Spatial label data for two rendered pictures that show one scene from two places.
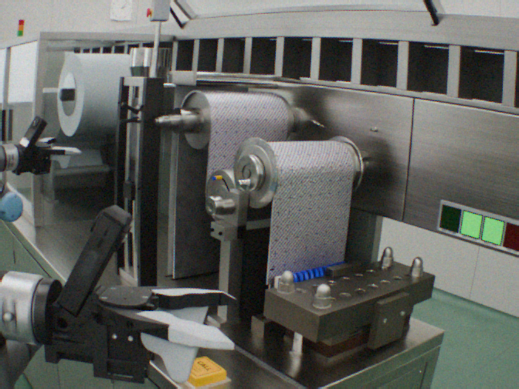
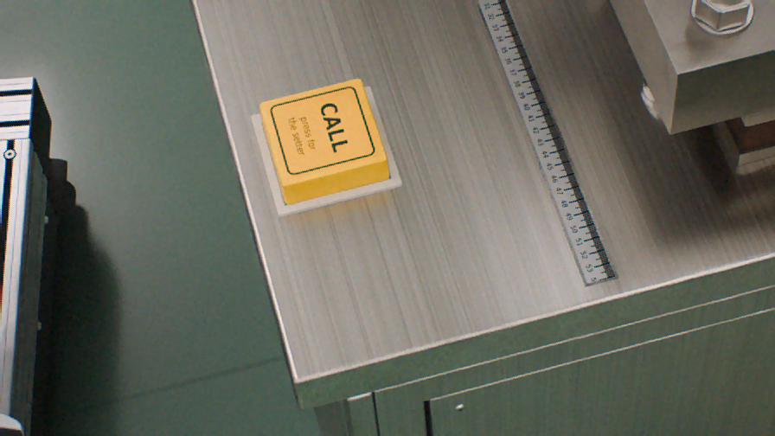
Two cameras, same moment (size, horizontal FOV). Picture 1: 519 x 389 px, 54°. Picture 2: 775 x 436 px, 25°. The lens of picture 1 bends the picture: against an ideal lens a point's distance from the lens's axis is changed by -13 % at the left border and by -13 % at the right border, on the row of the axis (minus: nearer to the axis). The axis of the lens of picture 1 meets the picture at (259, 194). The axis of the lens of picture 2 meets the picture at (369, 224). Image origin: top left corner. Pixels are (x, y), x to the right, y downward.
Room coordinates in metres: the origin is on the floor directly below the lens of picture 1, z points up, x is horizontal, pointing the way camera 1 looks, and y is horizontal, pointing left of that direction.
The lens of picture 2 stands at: (0.37, -0.27, 1.83)
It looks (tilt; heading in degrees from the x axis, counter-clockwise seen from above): 57 degrees down; 31
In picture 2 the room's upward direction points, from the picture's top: 7 degrees counter-clockwise
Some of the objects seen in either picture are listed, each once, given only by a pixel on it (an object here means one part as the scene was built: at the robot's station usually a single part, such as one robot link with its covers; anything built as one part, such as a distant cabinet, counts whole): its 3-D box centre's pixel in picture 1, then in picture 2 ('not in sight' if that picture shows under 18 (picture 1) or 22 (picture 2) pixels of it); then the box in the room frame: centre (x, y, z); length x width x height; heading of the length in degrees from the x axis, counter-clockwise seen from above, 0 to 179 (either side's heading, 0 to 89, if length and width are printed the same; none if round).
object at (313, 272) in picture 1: (315, 275); not in sight; (1.22, -0.14, 1.03); 0.21 x 0.04 x 0.03; 130
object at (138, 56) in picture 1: (150, 57); not in sight; (1.82, 0.39, 1.50); 0.14 x 0.14 x 0.06
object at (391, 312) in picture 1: (389, 320); not in sight; (1.10, -0.30, 0.97); 0.10 x 0.03 x 0.11; 130
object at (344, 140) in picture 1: (339, 167); not in sight; (1.36, -0.19, 1.25); 0.15 x 0.01 x 0.15; 40
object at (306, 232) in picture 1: (310, 236); not in sight; (1.23, -0.12, 1.11); 0.23 x 0.01 x 0.18; 130
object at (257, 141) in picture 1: (255, 172); not in sight; (1.20, 0.01, 1.25); 0.15 x 0.01 x 0.15; 40
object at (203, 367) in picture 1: (201, 371); (323, 140); (0.93, 0.09, 0.91); 0.07 x 0.07 x 0.02; 40
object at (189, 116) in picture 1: (187, 120); not in sight; (1.38, 0.19, 1.34); 0.06 x 0.06 x 0.06; 40
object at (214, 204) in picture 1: (214, 205); not in sight; (1.18, 0.09, 1.18); 0.04 x 0.02 x 0.04; 40
